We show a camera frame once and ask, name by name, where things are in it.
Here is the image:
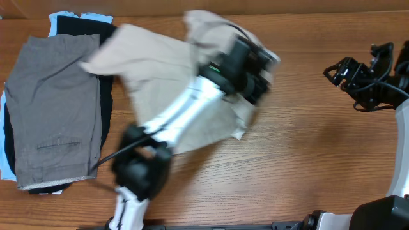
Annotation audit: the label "light blue garment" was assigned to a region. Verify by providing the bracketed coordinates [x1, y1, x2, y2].
[1, 11, 116, 181]

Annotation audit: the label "black garment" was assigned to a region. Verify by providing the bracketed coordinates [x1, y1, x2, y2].
[3, 15, 119, 195]

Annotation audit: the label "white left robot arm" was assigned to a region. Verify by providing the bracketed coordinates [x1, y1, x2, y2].
[104, 36, 280, 229]

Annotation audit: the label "beige shorts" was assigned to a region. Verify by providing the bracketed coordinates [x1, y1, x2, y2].
[79, 9, 281, 155]

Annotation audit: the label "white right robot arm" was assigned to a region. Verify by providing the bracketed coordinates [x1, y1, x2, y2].
[293, 42, 408, 230]

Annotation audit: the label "grey shorts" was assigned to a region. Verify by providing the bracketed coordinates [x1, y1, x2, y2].
[4, 34, 102, 191]

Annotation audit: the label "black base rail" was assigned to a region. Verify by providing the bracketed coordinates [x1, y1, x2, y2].
[76, 220, 307, 230]

